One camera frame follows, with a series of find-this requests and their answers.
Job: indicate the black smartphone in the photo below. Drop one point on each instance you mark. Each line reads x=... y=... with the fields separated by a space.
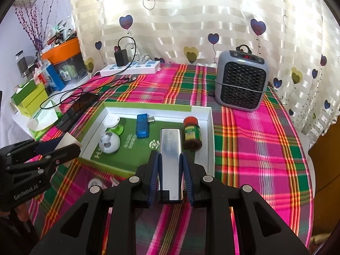
x=77 y=109

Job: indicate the grey portable heater fan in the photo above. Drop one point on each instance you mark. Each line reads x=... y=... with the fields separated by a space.
x=241 y=79

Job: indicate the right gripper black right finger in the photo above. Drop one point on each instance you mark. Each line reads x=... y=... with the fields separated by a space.
x=238 y=220

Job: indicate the blue USB tester dongle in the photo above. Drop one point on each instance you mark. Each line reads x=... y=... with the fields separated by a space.
x=142 y=125

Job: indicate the white power strip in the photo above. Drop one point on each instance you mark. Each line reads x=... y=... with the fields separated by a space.
x=150 y=67

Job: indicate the white wall charger plug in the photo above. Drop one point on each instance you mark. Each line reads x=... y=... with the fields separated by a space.
x=66 y=140

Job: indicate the brown bottle red cap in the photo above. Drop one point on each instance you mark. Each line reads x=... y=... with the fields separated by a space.
x=192 y=134

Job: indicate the orange and black box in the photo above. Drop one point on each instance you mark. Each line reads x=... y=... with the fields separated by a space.
x=67 y=60

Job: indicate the lime green boxes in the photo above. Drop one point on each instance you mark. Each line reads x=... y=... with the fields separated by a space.
x=29 y=98

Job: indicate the white tissue pack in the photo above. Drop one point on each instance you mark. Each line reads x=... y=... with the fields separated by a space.
x=38 y=125

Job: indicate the blue small box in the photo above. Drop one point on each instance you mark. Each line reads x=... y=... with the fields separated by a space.
x=52 y=76

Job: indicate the black power adapter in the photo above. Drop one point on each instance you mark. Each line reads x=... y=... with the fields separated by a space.
x=121 y=58

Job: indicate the white round disc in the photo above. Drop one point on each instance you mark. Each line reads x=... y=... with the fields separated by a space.
x=111 y=121

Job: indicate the purple dried flower branches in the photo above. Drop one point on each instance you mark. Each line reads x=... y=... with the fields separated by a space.
x=34 y=20

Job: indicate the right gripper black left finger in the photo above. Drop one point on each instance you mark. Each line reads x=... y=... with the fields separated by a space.
x=104 y=219

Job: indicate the glass jar with lid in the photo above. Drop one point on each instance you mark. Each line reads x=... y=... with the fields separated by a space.
x=22 y=64

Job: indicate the green and white tray box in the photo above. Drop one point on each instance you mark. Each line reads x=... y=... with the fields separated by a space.
x=133 y=151

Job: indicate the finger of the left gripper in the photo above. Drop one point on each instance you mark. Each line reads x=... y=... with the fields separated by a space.
x=25 y=150
x=52 y=159

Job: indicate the heart-pattern white curtain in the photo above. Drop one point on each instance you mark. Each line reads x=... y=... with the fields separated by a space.
x=299 y=39

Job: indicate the wooden cabinet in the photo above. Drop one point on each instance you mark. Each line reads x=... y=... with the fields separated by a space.
x=325 y=157

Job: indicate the silver metal lighter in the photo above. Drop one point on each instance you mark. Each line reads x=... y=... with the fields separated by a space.
x=170 y=166

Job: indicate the white panda-shaped gadget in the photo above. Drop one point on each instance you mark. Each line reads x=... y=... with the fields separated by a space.
x=109 y=142

